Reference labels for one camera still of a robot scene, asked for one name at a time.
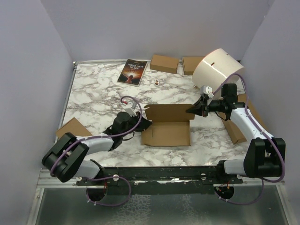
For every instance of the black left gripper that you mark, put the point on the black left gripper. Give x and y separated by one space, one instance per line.
144 125

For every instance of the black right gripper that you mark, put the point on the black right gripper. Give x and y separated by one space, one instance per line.
198 109

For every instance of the cardboard box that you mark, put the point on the cardboard box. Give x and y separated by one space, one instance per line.
190 64
170 125
241 129
75 127
164 64

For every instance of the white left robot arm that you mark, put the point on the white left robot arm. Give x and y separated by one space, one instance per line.
65 159

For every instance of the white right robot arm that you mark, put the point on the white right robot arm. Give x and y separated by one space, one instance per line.
265 155

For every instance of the white cylindrical drum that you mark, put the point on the white cylindrical drum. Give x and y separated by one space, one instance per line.
214 68

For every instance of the Three Days To See book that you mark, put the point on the Three Days To See book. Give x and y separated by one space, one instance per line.
132 72

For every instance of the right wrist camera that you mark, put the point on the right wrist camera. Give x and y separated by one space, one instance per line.
206 90

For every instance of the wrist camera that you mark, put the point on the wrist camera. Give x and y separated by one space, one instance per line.
130 108
206 90

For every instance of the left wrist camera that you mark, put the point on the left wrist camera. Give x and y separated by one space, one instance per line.
130 108

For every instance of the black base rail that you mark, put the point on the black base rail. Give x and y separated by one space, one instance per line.
162 180

